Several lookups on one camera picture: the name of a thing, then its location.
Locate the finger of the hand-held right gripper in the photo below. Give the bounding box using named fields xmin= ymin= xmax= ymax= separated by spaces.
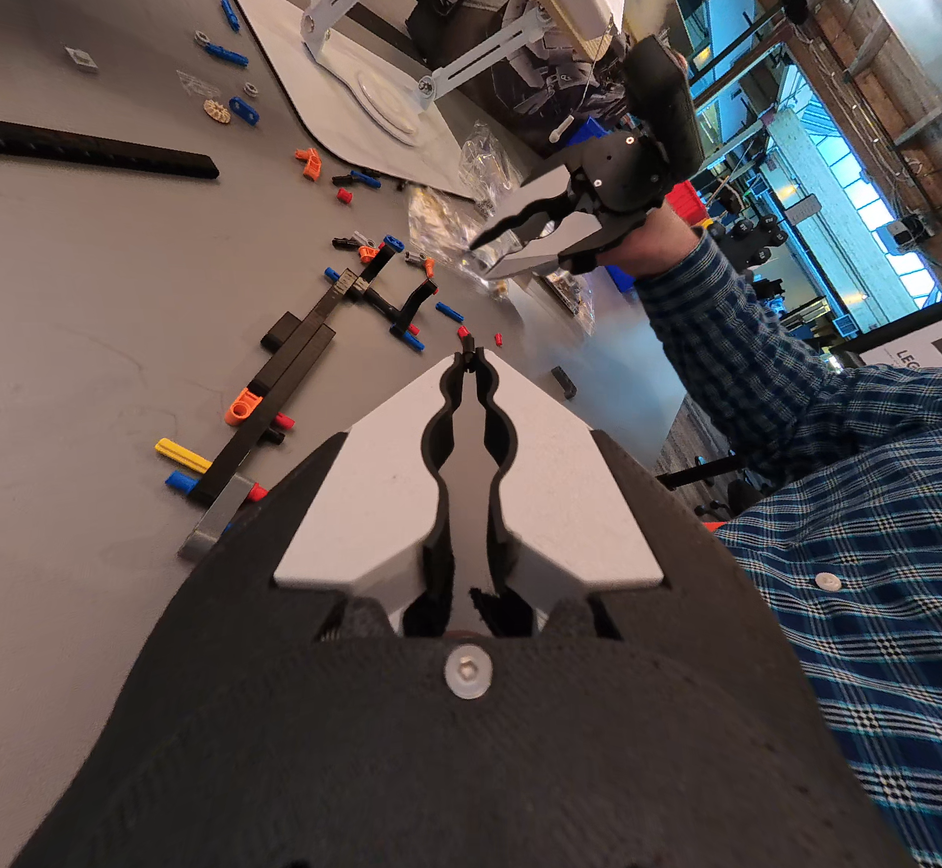
xmin=469 ymin=187 xmax=581 ymax=253
xmin=482 ymin=208 xmax=654 ymax=282

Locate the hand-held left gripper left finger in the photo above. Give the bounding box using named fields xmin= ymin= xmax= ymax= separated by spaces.
xmin=272 ymin=355 xmax=459 ymax=635

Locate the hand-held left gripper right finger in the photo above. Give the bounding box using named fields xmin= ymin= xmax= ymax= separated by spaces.
xmin=471 ymin=349 xmax=665 ymax=635

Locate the small clear lego parts bag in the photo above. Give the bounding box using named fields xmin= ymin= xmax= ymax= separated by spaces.
xmin=407 ymin=184 xmax=516 ymax=288

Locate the black lego beam assembly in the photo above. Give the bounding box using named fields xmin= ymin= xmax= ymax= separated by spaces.
xmin=165 ymin=241 xmax=441 ymax=562

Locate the long yellow lego axle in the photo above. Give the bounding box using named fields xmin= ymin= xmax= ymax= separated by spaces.
xmin=155 ymin=438 xmax=212 ymax=475

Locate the long black lego beam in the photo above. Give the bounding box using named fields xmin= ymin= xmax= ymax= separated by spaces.
xmin=0 ymin=121 xmax=220 ymax=182

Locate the person's right hand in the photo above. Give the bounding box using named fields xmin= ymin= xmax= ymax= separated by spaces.
xmin=595 ymin=206 xmax=702 ymax=279

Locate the clear bag with dark parts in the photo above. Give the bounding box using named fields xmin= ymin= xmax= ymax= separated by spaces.
xmin=537 ymin=271 xmax=599 ymax=338

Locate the red plastic bin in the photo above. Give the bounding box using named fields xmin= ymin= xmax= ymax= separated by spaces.
xmin=666 ymin=180 xmax=713 ymax=223

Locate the dark printed cardboard box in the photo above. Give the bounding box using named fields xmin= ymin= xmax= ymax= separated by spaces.
xmin=403 ymin=0 xmax=641 ymax=148

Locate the person's plaid shirt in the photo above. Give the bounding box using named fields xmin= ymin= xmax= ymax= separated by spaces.
xmin=717 ymin=364 xmax=942 ymax=868

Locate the white sign board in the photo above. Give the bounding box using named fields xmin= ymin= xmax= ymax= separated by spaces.
xmin=860 ymin=324 xmax=942 ymax=370

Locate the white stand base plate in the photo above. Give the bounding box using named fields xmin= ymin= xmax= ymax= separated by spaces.
xmin=228 ymin=0 xmax=501 ymax=203

